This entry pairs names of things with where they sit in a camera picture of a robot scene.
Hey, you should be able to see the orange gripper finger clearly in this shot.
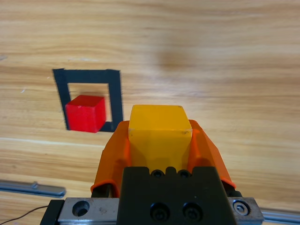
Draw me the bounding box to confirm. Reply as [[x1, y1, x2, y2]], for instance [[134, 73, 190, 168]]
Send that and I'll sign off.
[[90, 120, 131, 198], [187, 119, 242, 198]]

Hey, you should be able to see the red cube block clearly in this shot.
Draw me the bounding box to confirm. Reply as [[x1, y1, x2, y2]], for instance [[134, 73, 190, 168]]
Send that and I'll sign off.
[[65, 95, 106, 134]]

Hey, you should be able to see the yellow cube block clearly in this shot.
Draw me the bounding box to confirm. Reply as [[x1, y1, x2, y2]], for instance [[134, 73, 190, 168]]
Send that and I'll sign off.
[[128, 105, 193, 172]]

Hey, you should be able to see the black tape square outline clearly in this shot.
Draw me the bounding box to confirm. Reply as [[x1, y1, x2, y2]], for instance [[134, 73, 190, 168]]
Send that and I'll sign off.
[[52, 68, 124, 133]]

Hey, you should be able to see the grey aluminium rail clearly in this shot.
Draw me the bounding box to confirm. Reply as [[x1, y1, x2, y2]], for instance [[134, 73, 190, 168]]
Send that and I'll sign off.
[[0, 180, 67, 199], [261, 208, 300, 225]]

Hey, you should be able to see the thin twisted dongle wire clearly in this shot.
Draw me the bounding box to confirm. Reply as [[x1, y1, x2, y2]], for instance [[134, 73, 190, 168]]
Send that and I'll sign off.
[[0, 205, 49, 225]]

